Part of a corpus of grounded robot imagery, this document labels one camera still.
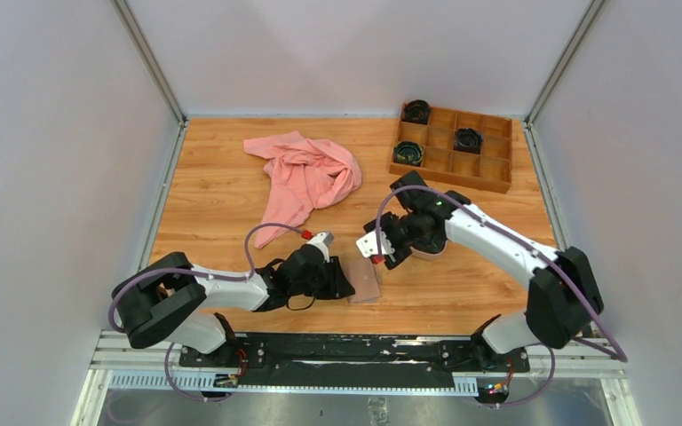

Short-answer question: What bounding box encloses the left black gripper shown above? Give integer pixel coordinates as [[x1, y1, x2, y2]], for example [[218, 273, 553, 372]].
[[290, 256, 355, 300]]

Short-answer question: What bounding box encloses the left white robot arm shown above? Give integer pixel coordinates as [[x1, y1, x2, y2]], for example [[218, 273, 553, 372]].
[[108, 243, 355, 367]]

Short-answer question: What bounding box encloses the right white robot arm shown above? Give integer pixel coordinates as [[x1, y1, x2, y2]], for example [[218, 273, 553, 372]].
[[356, 171, 604, 371]]

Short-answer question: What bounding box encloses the pink oval card tray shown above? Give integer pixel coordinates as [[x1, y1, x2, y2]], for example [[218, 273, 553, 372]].
[[411, 235, 448, 261]]

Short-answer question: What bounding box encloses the black coil bottom left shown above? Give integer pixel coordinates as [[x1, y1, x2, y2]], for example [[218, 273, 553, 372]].
[[393, 140, 424, 167]]

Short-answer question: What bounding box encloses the black coil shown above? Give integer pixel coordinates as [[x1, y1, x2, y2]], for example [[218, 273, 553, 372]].
[[401, 99, 432, 125], [453, 128, 484, 154], [393, 140, 424, 167]]

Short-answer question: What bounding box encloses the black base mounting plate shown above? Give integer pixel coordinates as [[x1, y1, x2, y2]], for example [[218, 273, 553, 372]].
[[178, 333, 530, 396]]

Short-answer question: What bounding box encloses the wooden compartment tray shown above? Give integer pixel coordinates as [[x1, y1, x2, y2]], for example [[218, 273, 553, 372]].
[[387, 103, 513, 193]]

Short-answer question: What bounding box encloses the black coil middle right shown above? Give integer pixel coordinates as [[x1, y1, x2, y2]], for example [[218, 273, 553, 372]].
[[453, 128, 484, 154]]

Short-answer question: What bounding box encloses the pink cloth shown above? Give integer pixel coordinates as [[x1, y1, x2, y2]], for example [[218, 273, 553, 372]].
[[242, 130, 363, 249]]

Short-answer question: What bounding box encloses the black coil top left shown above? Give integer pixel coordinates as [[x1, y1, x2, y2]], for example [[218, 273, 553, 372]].
[[401, 99, 432, 125]]

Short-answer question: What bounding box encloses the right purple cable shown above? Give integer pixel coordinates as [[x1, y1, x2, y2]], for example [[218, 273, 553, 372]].
[[370, 184, 630, 409]]

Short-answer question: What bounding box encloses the purple cable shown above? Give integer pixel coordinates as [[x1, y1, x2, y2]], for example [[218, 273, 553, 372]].
[[107, 222, 315, 403], [370, 184, 630, 409]]

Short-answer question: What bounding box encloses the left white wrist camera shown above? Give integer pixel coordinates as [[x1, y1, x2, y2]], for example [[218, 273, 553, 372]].
[[306, 231, 335, 262]]

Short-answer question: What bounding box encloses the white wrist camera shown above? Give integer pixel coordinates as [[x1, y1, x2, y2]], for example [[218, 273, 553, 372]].
[[355, 231, 394, 264], [306, 231, 335, 262]]

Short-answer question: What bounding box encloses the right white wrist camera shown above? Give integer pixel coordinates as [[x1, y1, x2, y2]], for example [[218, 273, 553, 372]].
[[355, 231, 394, 264]]

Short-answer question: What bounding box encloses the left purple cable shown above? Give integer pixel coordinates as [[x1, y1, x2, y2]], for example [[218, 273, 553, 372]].
[[107, 222, 315, 403]]

